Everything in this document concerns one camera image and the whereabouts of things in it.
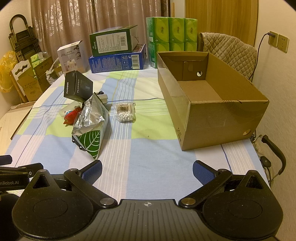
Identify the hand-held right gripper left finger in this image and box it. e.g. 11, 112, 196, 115
29, 160, 118, 208

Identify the blue carton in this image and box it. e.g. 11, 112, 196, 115
88, 44, 147, 74

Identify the cotton swab pack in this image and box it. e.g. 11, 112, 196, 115
115, 102, 136, 123

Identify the purple charging cable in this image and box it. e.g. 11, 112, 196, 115
249, 32, 274, 82

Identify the brown patterned curtain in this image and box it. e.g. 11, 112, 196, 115
31, 0, 172, 70

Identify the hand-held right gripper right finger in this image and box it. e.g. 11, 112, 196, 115
178, 160, 267, 208

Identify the black curved handle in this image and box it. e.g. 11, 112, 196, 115
254, 134, 287, 184

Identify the brown carton of tissue packs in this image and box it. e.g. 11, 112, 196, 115
29, 52, 59, 101

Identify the white product box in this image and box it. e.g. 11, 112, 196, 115
57, 41, 89, 75

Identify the brown cardboard box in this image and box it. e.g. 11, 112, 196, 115
157, 51, 270, 151

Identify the checked bed sheet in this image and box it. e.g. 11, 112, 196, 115
0, 68, 270, 202

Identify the small black product box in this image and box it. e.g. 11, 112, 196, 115
63, 71, 94, 102

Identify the yellow plastic bag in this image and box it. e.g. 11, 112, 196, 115
0, 50, 18, 93

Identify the wooden door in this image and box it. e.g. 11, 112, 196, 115
185, 0, 258, 45

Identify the crumpled clear plastic bag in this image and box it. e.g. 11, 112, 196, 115
46, 65, 63, 84

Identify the flat cardboard sheet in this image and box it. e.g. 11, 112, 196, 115
0, 101, 38, 151

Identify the dark green carton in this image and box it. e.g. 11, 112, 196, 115
89, 25, 139, 57

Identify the white cut-out cardboard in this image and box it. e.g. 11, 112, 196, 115
10, 59, 33, 102

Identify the folded black step ladder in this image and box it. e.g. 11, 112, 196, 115
9, 14, 39, 65

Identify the beige wall socket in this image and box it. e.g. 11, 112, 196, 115
277, 34, 290, 53

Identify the silver green snack bag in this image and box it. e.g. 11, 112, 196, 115
71, 93, 110, 160

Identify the stack of green tissue packs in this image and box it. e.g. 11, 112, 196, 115
146, 17, 198, 69

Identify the white charger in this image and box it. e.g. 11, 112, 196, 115
98, 93, 110, 105

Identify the chair with quilted cover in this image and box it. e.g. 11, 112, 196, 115
199, 32, 257, 81

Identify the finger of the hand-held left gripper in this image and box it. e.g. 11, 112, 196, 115
0, 163, 44, 179
0, 155, 13, 166

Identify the red blue toy figure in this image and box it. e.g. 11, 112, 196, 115
63, 107, 82, 127

